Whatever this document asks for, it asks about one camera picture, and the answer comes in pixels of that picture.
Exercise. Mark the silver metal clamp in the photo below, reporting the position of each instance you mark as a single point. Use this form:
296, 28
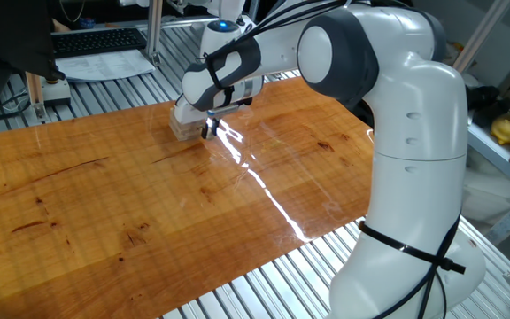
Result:
180, 5

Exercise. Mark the small blue object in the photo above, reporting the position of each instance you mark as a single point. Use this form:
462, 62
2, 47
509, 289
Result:
87, 22

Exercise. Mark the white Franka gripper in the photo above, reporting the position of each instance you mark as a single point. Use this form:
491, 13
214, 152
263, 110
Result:
188, 116

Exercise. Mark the glossy wood-grain mat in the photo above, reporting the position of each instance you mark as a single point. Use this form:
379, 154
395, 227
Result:
149, 212

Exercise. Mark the yellow toy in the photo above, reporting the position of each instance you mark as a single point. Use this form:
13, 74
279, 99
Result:
505, 129

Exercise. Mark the aluminium profile post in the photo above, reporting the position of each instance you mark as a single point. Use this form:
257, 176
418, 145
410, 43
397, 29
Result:
154, 26
483, 32

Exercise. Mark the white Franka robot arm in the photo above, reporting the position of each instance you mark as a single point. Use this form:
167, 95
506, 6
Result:
414, 133

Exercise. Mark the person in black clothing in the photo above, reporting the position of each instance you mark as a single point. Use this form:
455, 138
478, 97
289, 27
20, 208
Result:
11, 35

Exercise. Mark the wooden slat with metal bracket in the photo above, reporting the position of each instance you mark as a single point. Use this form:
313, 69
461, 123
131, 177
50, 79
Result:
35, 91

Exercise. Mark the black bag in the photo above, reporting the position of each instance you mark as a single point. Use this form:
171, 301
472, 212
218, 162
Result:
483, 97

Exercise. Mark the grey box with black knob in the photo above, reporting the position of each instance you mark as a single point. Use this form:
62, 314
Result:
58, 93

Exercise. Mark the black computer keyboard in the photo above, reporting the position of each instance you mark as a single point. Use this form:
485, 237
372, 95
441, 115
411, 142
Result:
98, 42

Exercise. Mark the white plastic bag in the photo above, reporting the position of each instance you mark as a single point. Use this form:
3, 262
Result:
489, 195

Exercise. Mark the white printed paper sheets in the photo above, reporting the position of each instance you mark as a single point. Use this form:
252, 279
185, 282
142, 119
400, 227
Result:
104, 65

